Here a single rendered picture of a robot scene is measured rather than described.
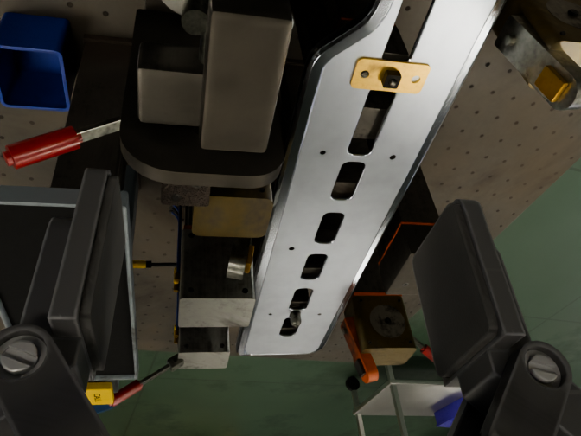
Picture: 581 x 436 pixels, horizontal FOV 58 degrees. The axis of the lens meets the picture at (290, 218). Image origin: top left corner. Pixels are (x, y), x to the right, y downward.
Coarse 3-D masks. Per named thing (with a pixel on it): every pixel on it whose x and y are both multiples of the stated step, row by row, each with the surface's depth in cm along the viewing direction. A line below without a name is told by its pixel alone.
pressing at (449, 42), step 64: (384, 0) 50; (448, 0) 52; (320, 64) 55; (448, 64) 57; (320, 128) 63; (384, 128) 64; (320, 192) 72; (384, 192) 73; (256, 320) 98; (320, 320) 100
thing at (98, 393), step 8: (88, 384) 75; (96, 384) 76; (104, 384) 76; (88, 392) 76; (96, 392) 76; (104, 392) 76; (112, 392) 78; (96, 400) 78; (104, 400) 78; (112, 400) 79
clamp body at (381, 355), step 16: (368, 272) 110; (368, 288) 108; (352, 304) 105; (368, 304) 105; (384, 304) 105; (400, 304) 106; (368, 320) 102; (384, 320) 103; (400, 320) 104; (368, 336) 100; (384, 336) 101; (400, 336) 101; (368, 352) 100; (384, 352) 100; (400, 352) 101
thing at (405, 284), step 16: (368, 144) 101; (416, 176) 93; (416, 192) 90; (400, 208) 87; (416, 208) 88; (432, 208) 88; (400, 224) 85; (416, 224) 85; (432, 224) 86; (384, 240) 92; (400, 240) 84; (416, 240) 82; (384, 256) 90; (400, 256) 84; (384, 272) 90; (400, 272) 84; (384, 288) 90; (400, 288) 88; (416, 288) 89
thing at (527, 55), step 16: (512, 16) 55; (512, 32) 55; (528, 32) 53; (512, 48) 56; (528, 48) 54; (544, 48) 52; (528, 64) 54; (544, 64) 52; (560, 64) 50; (576, 64) 51; (528, 80) 54; (544, 80) 52; (560, 80) 50; (576, 80) 49; (544, 96) 53; (560, 96) 51; (576, 96) 49
